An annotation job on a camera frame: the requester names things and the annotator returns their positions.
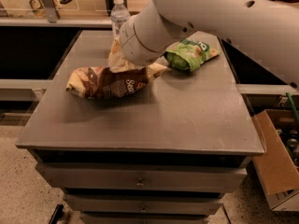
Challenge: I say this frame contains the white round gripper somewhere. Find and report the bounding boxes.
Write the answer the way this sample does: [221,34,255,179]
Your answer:
[108,14,167,73]

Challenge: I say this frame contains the brown chip bag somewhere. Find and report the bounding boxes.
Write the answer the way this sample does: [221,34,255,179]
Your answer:
[66,63,167,99]

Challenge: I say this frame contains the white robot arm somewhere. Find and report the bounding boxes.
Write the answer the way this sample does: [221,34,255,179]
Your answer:
[118,0,299,89]

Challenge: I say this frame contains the green rice chip bag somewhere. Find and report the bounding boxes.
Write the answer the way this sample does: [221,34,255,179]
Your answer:
[164,38,221,72]

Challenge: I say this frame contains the clear plastic water bottle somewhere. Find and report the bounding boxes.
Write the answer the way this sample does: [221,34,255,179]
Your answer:
[110,0,130,37]

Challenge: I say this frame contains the grey drawer cabinet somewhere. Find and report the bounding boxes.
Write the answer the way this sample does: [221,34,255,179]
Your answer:
[17,31,263,224]

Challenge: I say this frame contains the snack package on shelf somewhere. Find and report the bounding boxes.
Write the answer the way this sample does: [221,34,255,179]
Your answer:
[0,0,62,19]

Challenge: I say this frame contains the top drawer knob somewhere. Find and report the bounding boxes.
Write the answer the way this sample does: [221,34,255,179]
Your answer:
[135,177,145,189]

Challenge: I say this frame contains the green stick in box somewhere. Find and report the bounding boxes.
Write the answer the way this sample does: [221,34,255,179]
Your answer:
[286,92,299,125]

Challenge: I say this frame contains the cardboard box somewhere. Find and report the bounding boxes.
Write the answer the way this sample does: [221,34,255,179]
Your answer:
[253,109,299,212]

